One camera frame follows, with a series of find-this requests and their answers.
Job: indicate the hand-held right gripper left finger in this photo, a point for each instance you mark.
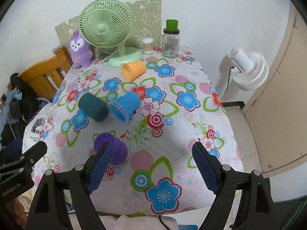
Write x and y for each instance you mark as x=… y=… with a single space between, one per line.
x=100 y=167

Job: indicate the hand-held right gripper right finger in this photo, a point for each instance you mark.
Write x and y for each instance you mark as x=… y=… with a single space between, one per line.
x=206 y=170

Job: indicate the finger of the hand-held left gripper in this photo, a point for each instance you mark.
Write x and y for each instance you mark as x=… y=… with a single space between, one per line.
x=33 y=153

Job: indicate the purple cup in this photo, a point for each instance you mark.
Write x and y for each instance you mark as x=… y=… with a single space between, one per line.
x=120 y=151

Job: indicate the dark teal cup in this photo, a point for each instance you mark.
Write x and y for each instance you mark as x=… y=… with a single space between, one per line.
x=92 y=106

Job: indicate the blue cup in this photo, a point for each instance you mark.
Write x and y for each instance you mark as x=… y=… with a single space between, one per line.
x=127 y=104

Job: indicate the orange cup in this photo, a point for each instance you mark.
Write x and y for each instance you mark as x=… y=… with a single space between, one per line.
x=135 y=69

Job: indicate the small clear cup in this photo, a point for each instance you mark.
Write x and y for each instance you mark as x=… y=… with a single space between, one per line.
x=147 y=46

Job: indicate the green cup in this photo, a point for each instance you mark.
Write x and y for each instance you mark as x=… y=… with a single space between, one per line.
x=172 y=24

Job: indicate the white printed cloth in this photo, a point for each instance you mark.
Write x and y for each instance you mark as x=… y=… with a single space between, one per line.
x=36 y=127

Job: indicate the dark clothes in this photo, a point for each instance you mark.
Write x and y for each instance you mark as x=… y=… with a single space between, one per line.
x=19 y=100

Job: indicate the floral tablecloth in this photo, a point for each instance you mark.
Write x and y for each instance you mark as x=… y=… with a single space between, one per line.
x=168 y=124

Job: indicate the pink cloth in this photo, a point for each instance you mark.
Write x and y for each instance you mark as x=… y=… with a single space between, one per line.
x=129 y=222

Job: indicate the wooden chair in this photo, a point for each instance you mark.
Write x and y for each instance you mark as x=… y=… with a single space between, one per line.
x=36 y=74

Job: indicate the beige door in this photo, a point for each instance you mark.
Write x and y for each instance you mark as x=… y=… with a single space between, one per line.
x=275 y=124

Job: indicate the purple plush toy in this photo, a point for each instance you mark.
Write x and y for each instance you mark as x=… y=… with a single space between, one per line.
x=80 y=52

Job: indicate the white standing fan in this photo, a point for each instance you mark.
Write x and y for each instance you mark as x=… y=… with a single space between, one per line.
x=242 y=60

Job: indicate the glass jar mug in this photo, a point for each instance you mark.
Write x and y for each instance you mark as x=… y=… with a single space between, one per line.
x=170 y=45

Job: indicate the green desk fan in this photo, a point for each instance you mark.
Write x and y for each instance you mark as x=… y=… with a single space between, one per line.
x=103 y=28

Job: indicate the beige patterned wall sheet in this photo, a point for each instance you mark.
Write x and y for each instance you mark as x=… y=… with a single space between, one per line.
x=148 y=16

